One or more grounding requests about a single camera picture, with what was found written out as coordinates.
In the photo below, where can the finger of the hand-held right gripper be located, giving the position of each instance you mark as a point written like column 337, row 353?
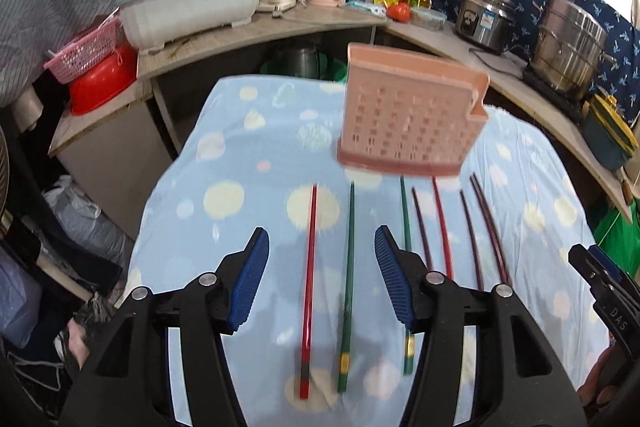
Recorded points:
column 592, row 274
column 610, row 263

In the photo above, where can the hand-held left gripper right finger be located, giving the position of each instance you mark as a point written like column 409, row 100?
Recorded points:
column 392, row 277

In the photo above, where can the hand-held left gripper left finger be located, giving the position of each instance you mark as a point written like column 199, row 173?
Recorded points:
column 247, row 282

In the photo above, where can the green chopstick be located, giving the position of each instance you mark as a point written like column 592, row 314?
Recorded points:
column 404, row 217
column 347, row 287

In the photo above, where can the dark maroon chopstick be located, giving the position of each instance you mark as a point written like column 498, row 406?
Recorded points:
column 486, row 232
column 470, row 237
column 420, row 227

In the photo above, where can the red chopstick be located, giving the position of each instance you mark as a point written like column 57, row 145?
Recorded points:
column 442, row 232
column 307, row 307

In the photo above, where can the dark brown chopsticks group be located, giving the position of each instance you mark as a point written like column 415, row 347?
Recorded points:
column 494, row 232

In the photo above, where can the pink perforated chopstick holder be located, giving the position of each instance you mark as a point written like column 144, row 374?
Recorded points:
column 400, row 117

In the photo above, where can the person's right hand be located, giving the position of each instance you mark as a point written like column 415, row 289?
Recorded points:
column 596, row 379

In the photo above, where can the green plastic bag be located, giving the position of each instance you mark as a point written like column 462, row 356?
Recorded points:
column 617, row 237

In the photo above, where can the light blue dotted blanket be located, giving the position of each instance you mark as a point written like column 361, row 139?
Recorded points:
column 250, row 207

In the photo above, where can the stack of yellow teal bowls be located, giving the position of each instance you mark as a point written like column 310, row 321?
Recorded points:
column 607, row 132

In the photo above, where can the grey plastic bag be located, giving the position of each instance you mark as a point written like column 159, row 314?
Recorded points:
column 90, row 217

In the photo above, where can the black induction cooker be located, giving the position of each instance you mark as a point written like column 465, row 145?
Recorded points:
column 550, row 94

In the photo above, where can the green plastic basin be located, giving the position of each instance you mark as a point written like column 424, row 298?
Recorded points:
column 335, row 69

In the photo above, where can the steel steamer pot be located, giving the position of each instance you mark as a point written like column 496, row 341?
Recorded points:
column 570, row 42

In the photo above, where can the grey wood-grain counter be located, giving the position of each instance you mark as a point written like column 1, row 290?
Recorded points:
column 225, row 42

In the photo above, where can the red plastic basin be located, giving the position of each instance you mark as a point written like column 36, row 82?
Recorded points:
column 100, row 87

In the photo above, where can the glass container green lid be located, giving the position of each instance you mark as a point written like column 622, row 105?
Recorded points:
column 429, row 19

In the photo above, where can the red tomato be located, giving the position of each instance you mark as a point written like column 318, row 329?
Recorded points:
column 399, row 12

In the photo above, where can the blue white wipes packet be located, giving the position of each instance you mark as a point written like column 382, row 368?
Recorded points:
column 365, row 7

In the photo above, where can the steel rice cooker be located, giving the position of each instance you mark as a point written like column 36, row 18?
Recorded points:
column 485, row 19

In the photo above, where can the white paper roll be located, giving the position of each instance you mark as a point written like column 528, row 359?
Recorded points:
column 29, row 109

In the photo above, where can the pink plastic basket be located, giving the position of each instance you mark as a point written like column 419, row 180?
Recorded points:
column 82, row 54

